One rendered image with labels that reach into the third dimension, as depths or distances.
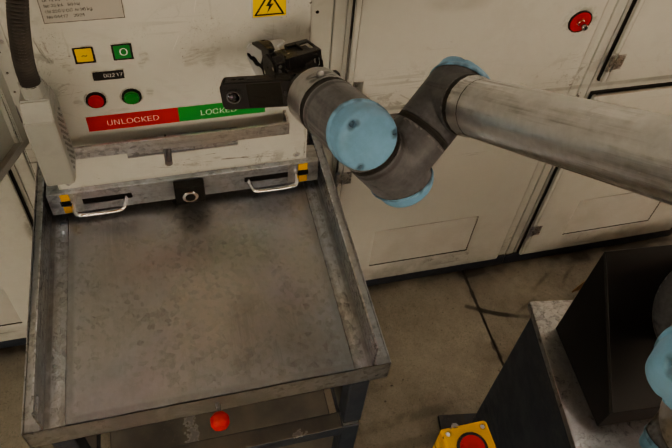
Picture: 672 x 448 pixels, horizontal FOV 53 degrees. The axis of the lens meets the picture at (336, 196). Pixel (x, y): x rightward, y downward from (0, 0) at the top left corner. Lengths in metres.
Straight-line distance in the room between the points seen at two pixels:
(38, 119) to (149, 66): 0.20
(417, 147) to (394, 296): 1.38
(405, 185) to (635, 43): 1.03
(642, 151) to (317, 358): 0.71
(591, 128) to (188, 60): 0.70
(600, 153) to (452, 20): 0.86
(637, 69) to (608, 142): 1.22
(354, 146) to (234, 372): 0.51
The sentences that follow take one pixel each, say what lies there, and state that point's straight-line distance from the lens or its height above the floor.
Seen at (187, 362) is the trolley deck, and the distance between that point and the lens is 1.23.
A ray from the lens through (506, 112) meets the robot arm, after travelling 0.86.
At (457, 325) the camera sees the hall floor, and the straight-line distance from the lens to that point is 2.30.
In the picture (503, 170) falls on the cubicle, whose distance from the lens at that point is 2.02.
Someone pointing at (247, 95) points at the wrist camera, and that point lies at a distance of 1.04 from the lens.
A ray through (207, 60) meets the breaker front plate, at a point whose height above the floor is 1.20.
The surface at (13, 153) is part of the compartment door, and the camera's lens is 1.60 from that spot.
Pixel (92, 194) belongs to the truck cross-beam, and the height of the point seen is 0.91.
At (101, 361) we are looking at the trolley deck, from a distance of 1.26.
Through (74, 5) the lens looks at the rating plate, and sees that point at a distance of 1.13.
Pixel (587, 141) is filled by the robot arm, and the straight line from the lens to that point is 0.76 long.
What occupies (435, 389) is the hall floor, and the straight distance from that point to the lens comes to 2.18.
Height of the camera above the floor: 1.94
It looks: 49 degrees down
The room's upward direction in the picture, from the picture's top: 6 degrees clockwise
